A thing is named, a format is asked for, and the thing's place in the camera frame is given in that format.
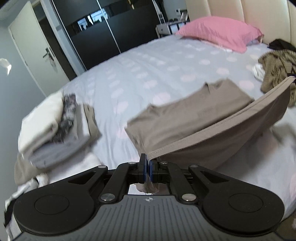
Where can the black garment by headboard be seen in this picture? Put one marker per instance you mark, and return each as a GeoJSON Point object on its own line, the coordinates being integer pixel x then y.
{"type": "Point", "coordinates": [279, 44]}

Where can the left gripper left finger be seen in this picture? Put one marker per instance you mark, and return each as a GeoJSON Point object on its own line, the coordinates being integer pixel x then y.
{"type": "Point", "coordinates": [69, 204]}

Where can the black sliding wardrobe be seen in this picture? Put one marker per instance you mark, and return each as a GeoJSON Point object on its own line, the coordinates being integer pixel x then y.
{"type": "Point", "coordinates": [100, 30]}

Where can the pink pillow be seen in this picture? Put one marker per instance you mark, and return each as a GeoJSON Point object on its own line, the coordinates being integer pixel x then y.
{"type": "Point", "coordinates": [224, 32]}

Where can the white room door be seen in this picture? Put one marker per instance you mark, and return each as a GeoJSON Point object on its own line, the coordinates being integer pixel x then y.
{"type": "Point", "coordinates": [36, 52]}

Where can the patterned dark folded garment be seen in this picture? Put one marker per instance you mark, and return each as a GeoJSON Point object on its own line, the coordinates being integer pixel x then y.
{"type": "Point", "coordinates": [67, 119]}

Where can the polka dot bed sheet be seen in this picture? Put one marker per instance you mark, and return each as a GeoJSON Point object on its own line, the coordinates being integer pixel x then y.
{"type": "Point", "coordinates": [159, 72]}

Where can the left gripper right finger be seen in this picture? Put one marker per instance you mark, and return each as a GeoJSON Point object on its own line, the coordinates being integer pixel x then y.
{"type": "Point", "coordinates": [230, 205]}

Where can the cream padded headboard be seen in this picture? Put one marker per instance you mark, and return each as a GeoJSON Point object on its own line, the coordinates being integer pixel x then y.
{"type": "Point", "coordinates": [275, 18]}

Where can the white crumpled garment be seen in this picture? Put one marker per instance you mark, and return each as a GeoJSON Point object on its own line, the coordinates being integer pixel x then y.
{"type": "Point", "coordinates": [258, 72]}

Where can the white bedside shelf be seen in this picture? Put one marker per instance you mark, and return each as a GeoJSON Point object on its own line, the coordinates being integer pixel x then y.
{"type": "Point", "coordinates": [170, 28]}

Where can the taupe long sleeve shirt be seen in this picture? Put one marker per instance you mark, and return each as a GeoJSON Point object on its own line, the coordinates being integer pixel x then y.
{"type": "Point", "coordinates": [219, 127]}

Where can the grey folded garment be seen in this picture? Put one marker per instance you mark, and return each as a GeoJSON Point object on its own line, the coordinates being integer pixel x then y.
{"type": "Point", "coordinates": [51, 154]}

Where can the olive striped garment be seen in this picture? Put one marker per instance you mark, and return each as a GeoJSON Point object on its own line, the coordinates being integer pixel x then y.
{"type": "Point", "coordinates": [277, 65]}

